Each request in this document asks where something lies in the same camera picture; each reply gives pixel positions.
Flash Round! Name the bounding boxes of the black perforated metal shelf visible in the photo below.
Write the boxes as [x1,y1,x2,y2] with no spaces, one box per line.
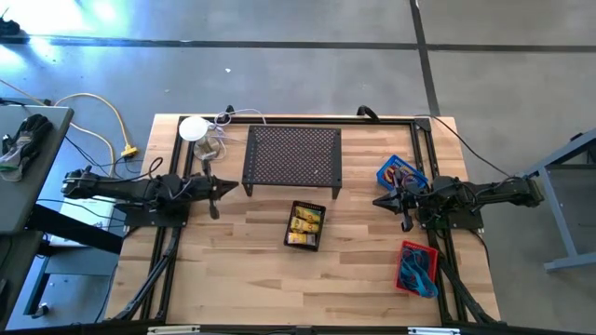
[240,124,344,201]

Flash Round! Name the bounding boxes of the blue slotted plastic basket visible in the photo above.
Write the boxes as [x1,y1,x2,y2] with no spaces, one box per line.
[375,154,429,193]

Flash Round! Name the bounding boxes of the cream yellow cable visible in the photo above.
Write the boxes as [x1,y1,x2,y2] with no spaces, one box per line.
[54,92,140,178]

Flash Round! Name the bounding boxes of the black slotted plastic basket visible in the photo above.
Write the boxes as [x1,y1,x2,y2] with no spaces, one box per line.
[283,200,327,253]

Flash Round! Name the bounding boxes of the white box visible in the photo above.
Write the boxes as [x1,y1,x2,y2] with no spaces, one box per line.
[48,194,117,248]

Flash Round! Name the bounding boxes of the yellow rectangular packet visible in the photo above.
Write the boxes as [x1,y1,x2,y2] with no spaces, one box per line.
[294,206,322,223]
[290,217,321,235]
[287,232,318,247]

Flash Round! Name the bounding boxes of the white mushroom-shaped lamp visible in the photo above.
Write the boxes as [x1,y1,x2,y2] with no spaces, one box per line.
[178,115,225,162]

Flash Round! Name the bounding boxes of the silver metal bracket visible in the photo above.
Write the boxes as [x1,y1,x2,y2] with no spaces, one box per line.
[147,325,202,335]
[407,326,462,335]

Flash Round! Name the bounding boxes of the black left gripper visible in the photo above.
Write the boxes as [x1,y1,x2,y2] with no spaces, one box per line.
[184,158,240,221]

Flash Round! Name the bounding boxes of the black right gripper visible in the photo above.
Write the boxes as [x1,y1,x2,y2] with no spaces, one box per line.
[372,169,437,233]

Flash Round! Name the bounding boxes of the grey side table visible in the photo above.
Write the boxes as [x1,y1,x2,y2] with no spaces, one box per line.
[0,104,75,236]

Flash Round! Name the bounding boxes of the black desk crossbar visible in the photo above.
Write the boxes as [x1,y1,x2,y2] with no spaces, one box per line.
[27,203,125,255]

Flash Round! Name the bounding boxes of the grey-blue table frame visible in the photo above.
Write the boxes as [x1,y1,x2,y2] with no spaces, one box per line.
[523,128,596,274]

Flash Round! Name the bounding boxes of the black and grey gloves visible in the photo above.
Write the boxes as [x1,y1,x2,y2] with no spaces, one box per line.
[0,113,54,183]

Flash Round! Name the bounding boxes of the red slotted plastic basket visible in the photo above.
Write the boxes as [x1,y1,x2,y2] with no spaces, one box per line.
[395,239,440,299]

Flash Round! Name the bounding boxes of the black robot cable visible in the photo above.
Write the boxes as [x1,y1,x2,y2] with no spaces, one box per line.
[413,114,518,181]

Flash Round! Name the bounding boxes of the white lamp cable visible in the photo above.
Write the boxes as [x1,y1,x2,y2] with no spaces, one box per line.
[207,108,267,162]

